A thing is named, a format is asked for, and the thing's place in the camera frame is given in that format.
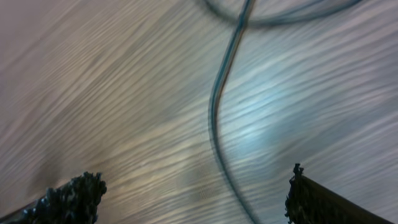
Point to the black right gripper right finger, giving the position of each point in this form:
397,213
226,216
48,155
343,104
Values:
311,203

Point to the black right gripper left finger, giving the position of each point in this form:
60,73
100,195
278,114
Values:
76,202

